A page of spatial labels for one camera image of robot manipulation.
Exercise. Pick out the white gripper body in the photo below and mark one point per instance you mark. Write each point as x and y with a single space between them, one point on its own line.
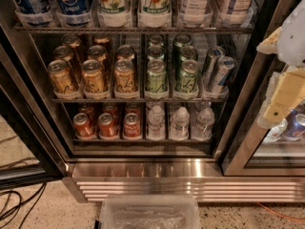
293 45

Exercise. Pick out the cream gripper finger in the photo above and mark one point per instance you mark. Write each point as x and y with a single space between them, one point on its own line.
269 45

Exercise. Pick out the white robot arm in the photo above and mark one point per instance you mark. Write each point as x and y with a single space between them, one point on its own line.
291 41

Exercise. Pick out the right white labelled bottle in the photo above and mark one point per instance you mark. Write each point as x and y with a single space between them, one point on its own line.
232 13

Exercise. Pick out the white labelled bottle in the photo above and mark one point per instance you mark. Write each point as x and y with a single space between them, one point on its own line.
232 13
193 13

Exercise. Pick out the right glass fridge door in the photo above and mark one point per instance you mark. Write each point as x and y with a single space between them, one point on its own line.
264 133

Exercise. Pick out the left white labelled bottle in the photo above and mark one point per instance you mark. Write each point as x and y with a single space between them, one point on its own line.
193 13

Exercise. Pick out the right clear water bottle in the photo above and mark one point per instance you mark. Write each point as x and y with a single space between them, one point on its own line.
203 125

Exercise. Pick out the clear water bottle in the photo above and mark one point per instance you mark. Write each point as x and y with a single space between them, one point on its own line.
156 123
180 124
203 125

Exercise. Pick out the middle clear water bottle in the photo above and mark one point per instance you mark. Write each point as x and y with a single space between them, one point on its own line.
180 124

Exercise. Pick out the steel fridge base grille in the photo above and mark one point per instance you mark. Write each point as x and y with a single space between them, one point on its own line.
93 181

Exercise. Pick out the left clear water bottle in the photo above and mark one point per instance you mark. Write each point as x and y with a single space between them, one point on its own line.
156 123

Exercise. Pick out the left green 7UP bottle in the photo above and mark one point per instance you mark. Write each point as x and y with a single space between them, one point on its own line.
114 13

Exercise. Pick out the right blue Pepsi bottle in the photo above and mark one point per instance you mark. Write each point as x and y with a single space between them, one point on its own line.
76 10

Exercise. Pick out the blue pepsi bottle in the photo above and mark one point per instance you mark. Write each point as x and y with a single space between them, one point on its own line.
76 10
33 12

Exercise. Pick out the left blue Pepsi bottle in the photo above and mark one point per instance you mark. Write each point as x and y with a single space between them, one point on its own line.
33 12

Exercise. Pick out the left open fridge door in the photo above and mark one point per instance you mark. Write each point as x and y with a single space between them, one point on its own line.
27 107

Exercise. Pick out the blue can behind door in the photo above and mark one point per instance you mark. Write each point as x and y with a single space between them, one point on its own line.
295 128

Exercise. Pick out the front silver blue can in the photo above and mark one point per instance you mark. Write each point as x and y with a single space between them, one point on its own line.
221 74

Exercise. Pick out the silver blue can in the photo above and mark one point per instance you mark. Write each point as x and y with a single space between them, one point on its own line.
221 74
212 55

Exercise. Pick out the rear silver blue can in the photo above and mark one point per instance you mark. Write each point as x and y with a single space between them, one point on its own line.
212 55

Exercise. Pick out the middle row right green can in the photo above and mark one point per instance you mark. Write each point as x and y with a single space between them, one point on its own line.
187 53

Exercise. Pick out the row green can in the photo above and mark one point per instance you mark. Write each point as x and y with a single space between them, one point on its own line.
187 53
155 52

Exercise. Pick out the front right green can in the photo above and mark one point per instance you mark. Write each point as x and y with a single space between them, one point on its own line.
187 77

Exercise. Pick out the front left green can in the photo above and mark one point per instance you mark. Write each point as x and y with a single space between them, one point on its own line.
156 77

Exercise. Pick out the row gold can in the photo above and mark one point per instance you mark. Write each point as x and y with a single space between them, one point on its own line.
126 52
66 53
100 54

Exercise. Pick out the front right red can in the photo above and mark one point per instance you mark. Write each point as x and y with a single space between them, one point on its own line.
131 125

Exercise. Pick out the red can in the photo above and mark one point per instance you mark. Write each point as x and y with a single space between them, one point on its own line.
83 125
107 126
131 125

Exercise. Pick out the front middle red can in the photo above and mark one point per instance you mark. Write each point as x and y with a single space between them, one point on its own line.
107 126

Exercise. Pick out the clear plastic bin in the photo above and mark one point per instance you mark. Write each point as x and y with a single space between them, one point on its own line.
149 212

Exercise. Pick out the front left red can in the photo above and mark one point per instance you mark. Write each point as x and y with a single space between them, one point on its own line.
83 125

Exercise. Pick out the middle row left gold can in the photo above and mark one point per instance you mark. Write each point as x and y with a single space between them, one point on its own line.
66 53

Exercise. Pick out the front left gold can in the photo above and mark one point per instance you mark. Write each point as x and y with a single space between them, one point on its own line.
62 78

